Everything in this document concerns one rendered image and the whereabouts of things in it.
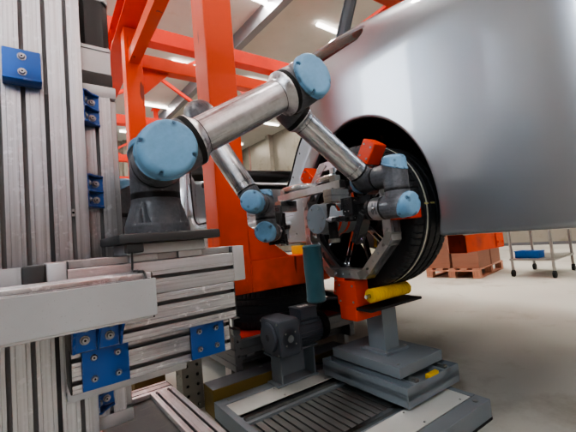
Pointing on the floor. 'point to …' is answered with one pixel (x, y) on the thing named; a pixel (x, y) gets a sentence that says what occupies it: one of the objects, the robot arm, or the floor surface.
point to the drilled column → (191, 382)
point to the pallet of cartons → (465, 262)
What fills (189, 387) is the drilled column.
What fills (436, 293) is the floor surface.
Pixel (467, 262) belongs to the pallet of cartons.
